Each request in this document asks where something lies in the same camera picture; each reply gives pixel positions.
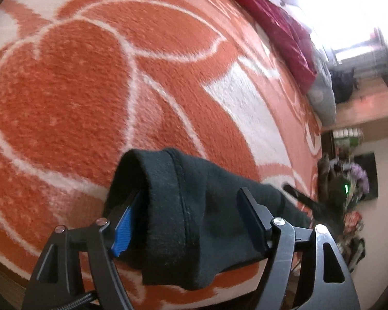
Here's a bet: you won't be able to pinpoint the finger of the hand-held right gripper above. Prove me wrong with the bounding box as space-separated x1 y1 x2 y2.
284 184 318 211

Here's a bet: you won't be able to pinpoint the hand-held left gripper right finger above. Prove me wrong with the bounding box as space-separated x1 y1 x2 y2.
237 187 361 310

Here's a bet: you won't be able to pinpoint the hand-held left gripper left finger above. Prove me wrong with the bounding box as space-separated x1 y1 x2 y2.
21 191 146 310

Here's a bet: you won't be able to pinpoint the black pants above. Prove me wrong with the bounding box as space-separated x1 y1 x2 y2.
103 148 312 290

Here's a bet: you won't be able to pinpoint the grey brown fluffy jacket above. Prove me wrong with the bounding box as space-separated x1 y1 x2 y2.
317 153 335 201

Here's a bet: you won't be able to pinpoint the red printed bag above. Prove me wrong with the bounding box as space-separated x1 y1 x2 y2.
343 211 364 231

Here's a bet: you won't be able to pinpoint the pile of clothes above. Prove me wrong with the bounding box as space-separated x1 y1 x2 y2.
331 155 370 201

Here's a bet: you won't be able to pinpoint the black screen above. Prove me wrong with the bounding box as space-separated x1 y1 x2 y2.
354 152 379 201

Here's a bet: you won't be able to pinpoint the stack of green white boxes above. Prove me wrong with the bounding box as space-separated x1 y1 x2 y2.
333 128 364 146

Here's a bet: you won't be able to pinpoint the wooden wardrobe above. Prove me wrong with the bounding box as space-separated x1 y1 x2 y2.
336 77 388 141

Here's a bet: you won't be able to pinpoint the grey pillow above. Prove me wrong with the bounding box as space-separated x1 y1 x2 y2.
307 48 338 126

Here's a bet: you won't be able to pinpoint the black bag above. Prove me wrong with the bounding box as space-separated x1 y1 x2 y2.
330 68 359 102

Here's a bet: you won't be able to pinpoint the orange white floral blanket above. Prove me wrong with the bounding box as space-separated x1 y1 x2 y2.
0 0 324 307

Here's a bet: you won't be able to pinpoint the red quilt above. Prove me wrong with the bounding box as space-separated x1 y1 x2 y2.
203 0 317 92

